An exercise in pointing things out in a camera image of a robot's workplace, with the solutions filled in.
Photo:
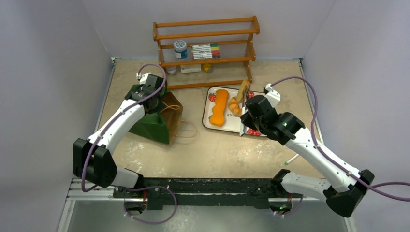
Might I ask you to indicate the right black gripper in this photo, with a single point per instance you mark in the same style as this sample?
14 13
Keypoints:
249 117

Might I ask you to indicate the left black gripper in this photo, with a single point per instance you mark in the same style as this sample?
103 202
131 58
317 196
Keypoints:
158 108

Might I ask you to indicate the metal tongs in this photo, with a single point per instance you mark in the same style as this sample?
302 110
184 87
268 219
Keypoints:
243 111

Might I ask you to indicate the fake croissant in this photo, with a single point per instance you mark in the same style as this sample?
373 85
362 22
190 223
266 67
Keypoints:
233 106

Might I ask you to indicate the strawberry print white tray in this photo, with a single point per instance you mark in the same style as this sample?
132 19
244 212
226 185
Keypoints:
232 122

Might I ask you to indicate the fake bread slice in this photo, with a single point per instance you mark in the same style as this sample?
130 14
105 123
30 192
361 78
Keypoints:
243 91

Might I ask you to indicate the orange fake bread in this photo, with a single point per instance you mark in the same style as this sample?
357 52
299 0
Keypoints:
217 118

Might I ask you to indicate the green brown paper bag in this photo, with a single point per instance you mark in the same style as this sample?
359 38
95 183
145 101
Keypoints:
163 126

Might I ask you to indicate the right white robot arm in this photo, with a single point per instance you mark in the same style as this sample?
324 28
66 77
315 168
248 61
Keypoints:
342 186

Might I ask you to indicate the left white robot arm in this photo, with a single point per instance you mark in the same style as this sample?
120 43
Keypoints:
92 157

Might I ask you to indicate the small jar lower shelf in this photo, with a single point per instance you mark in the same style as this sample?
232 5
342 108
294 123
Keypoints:
171 70

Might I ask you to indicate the white small box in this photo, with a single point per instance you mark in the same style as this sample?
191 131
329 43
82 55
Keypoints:
190 68

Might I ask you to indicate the blue white jar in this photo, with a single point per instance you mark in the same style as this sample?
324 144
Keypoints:
180 49

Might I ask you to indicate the wooden shelf rack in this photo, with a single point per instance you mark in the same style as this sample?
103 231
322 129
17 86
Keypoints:
210 42

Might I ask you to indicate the green tipped white pen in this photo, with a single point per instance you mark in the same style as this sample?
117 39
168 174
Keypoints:
291 159

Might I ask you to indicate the yellow small cube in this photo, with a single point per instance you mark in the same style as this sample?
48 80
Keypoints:
207 67

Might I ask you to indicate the coloured marker set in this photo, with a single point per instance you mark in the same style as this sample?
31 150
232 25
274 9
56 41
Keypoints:
205 51

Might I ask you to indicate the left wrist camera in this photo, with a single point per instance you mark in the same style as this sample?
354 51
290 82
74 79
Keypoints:
142 78

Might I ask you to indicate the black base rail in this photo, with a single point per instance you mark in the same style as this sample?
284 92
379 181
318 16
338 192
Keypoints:
259 193

